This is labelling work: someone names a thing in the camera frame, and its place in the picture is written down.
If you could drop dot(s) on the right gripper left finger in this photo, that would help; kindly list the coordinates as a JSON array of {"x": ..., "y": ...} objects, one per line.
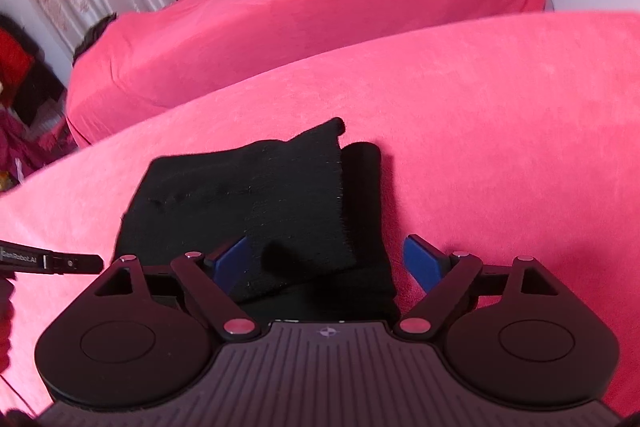
[{"x": 140, "y": 335}]

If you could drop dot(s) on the red bed sheet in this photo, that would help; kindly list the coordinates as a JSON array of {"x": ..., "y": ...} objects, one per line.
[{"x": 146, "y": 63}]

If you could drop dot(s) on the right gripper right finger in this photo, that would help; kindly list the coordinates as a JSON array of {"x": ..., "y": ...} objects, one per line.
[{"x": 513, "y": 333}]

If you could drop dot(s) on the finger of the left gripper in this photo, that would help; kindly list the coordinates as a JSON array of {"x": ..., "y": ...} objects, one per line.
[{"x": 59, "y": 263}]

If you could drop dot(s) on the pink fleece blanket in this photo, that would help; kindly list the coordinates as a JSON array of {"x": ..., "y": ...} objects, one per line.
[{"x": 507, "y": 136}]

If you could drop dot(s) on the hanging maroon clothes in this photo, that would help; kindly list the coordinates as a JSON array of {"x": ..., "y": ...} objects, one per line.
[{"x": 23, "y": 154}]

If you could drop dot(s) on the dark pillow behind bed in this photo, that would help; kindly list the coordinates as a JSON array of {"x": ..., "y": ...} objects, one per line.
[{"x": 92, "y": 36}]

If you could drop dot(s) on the black pants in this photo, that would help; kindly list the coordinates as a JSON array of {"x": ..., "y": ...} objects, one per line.
[{"x": 310, "y": 208}]

